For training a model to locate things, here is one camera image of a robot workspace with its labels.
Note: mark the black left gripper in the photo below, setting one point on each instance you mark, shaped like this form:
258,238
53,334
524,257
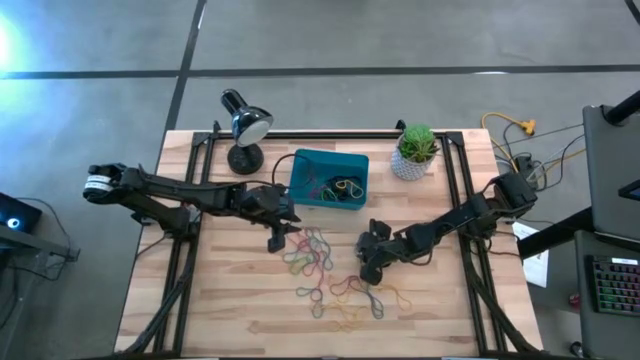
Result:
277,220

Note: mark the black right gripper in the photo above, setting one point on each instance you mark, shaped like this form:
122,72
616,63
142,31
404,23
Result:
385,250

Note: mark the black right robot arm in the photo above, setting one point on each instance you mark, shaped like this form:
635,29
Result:
465,217

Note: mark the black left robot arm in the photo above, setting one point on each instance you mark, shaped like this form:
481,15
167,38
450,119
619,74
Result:
200,192

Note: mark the blue plastic bin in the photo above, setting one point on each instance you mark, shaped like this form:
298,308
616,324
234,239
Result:
310,162

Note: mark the black desk lamp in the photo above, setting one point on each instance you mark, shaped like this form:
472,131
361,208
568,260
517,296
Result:
247,125

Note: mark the succulent in white patterned pot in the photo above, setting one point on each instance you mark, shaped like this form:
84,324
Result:
415,145

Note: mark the white paper sheet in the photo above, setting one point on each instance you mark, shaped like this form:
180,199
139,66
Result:
535,267

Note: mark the black power strip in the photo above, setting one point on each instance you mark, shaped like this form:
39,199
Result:
525,164

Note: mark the small red object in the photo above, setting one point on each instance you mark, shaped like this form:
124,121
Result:
575,301

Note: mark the black metal stand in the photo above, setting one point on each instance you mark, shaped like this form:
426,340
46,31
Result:
40,244

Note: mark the computer keyboard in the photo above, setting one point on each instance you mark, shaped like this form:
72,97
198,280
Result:
617,287

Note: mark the black box with blue light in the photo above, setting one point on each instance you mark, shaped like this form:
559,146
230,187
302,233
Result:
25,212

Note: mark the computer desk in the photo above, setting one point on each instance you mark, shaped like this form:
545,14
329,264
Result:
610,165

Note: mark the black monitor pole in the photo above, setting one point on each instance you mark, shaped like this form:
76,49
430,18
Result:
622,111

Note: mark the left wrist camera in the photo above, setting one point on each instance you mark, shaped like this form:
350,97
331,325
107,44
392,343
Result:
285,200

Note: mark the black aluminium table frame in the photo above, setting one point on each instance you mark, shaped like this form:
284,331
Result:
325,134

